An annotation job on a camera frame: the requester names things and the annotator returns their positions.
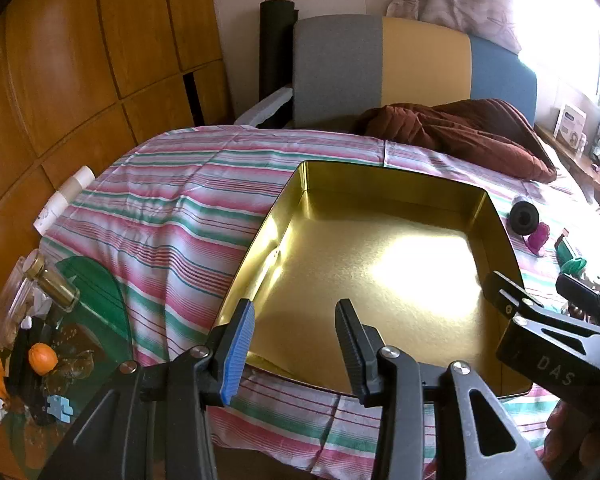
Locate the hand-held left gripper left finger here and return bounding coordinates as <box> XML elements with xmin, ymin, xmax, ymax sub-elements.
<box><xmin>40</xmin><ymin>299</ymin><xmax>257</xmax><ymax>480</ymax></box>

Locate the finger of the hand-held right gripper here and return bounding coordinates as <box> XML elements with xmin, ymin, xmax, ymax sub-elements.
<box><xmin>481</xmin><ymin>270</ymin><xmax>548</xmax><ymax>323</ymax></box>
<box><xmin>555</xmin><ymin>274</ymin><xmax>600</xmax><ymax>333</ymax></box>

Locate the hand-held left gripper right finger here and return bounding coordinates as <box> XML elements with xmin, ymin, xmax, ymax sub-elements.
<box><xmin>334</xmin><ymin>298</ymin><xmax>552</xmax><ymax>480</ymax></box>

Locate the green plastic holder toy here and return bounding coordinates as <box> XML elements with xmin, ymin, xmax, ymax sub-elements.
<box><xmin>560</xmin><ymin>256</ymin><xmax>588</xmax><ymax>277</ymax></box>

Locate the purple perforated funnel toy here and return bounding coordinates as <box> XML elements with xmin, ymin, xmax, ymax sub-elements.
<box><xmin>525</xmin><ymin>222</ymin><xmax>551</xmax><ymax>257</ymax></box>

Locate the gold metal tray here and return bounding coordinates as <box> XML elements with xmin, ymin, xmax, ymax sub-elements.
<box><xmin>211</xmin><ymin>160</ymin><xmax>535</xmax><ymax>401</ymax></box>

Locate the clear container with black lid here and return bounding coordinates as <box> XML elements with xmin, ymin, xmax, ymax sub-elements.
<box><xmin>509</xmin><ymin>199</ymin><xmax>540</xmax><ymax>237</ymax></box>

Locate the person's right hand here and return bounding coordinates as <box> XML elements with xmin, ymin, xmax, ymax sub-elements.
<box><xmin>542</xmin><ymin>396</ymin><xmax>600</xmax><ymax>468</ymax></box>

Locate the wooden shelf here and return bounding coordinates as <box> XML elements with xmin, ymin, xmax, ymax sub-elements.
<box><xmin>535</xmin><ymin>125</ymin><xmax>600</xmax><ymax>203</ymax></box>

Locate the striped bed sheet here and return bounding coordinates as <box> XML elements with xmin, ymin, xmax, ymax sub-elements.
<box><xmin>40</xmin><ymin>125</ymin><xmax>600</xmax><ymax>478</ymax></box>

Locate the green glass table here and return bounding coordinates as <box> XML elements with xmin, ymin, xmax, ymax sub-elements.
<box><xmin>0</xmin><ymin>255</ymin><xmax>131</xmax><ymax>480</ymax></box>

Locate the brown quilted blanket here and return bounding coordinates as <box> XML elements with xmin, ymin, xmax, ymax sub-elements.
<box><xmin>352</xmin><ymin>99</ymin><xmax>558</xmax><ymax>183</ymax></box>

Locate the white cardboard box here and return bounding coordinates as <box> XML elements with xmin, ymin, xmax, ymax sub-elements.
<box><xmin>554</xmin><ymin>104</ymin><xmax>588</xmax><ymax>148</ymax></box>

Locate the light blue puzzle piece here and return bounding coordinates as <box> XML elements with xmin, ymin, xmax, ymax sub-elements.
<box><xmin>45</xmin><ymin>395</ymin><xmax>76</xmax><ymax>423</ymax></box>

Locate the glass bottle with gold cap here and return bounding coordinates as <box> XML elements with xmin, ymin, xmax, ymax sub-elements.
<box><xmin>22</xmin><ymin>252</ymin><xmax>81</xmax><ymax>311</ymax></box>

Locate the orange fruit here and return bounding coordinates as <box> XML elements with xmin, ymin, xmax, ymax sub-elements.
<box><xmin>27</xmin><ymin>342</ymin><xmax>60</xmax><ymax>376</ymax></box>

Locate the clear plastic jar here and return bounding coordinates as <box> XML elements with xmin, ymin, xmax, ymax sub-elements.
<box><xmin>0</xmin><ymin>255</ymin><xmax>46</xmax><ymax>351</ymax></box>

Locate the white tube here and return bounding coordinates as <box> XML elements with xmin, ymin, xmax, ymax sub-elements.
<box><xmin>34</xmin><ymin>165</ymin><xmax>96</xmax><ymax>236</ymax></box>

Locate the white foam strip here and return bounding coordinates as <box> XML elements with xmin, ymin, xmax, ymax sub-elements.
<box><xmin>234</xmin><ymin>86</ymin><xmax>295</xmax><ymax>128</ymax></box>

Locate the grey yellow blue headboard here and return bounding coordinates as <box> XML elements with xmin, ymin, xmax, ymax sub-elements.
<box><xmin>292</xmin><ymin>15</ymin><xmax>538</xmax><ymax>131</ymax></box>

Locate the window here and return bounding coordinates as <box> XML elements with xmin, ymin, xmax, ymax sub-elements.
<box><xmin>505</xmin><ymin>0</ymin><xmax>600</xmax><ymax>111</ymax></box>

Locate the black rolled mat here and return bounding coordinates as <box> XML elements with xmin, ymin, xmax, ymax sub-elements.
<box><xmin>259</xmin><ymin>0</ymin><xmax>300</xmax><ymax>106</ymax></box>

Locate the wooden wardrobe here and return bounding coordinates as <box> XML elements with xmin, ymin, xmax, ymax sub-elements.
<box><xmin>0</xmin><ymin>0</ymin><xmax>233</xmax><ymax>480</ymax></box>

